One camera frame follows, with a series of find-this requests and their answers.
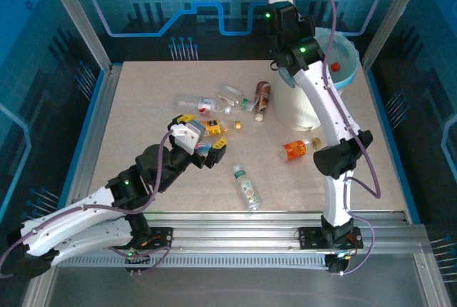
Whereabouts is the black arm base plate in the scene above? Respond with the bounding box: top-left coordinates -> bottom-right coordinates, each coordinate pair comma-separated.
141,226 -> 175,251
298,226 -> 364,251

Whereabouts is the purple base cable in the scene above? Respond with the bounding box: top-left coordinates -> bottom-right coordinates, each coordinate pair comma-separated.
330,231 -> 374,276
123,242 -> 175,276

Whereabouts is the white trash bin, blue liner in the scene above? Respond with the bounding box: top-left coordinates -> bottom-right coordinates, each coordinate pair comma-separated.
277,28 -> 360,91

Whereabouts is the brown bottle white cap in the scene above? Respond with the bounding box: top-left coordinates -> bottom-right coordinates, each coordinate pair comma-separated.
253,81 -> 272,122

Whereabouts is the aluminium table side rail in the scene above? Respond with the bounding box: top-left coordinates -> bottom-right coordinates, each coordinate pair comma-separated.
67,64 -> 122,215

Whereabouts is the bottle green white label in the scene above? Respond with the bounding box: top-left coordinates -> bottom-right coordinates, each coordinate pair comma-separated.
231,163 -> 263,212

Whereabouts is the aluminium frame post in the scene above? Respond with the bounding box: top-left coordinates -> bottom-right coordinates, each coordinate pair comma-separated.
39,0 -> 114,74
361,0 -> 431,71

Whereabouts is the clear bottle orange label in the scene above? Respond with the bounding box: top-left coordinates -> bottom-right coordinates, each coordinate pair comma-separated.
279,137 -> 322,163

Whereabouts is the blue table edge strip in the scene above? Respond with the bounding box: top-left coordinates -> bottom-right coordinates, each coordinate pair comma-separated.
55,69 -> 108,215
367,67 -> 422,224

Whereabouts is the steel sheet panel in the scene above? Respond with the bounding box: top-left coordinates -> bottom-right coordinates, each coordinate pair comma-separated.
35,253 -> 451,307

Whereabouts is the clear bottle red white label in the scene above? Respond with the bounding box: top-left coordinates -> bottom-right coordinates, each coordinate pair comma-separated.
174,94 -> 233,115

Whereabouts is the clear bottle green neck band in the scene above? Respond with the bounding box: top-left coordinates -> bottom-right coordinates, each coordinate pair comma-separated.
217,83 -> 257,111

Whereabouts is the slotted cable duct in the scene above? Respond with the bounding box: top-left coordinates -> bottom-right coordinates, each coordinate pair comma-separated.
94,252 -> 331,269

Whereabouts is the orange juice bottle yellow cap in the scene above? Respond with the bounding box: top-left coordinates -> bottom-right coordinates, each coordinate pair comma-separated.
201,118 -> 243,138

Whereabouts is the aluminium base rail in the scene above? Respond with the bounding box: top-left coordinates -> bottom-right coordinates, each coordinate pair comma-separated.
69,210 -> 429,253

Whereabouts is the white waste bin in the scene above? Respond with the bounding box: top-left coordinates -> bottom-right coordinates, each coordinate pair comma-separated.
276,28 -> 360,132

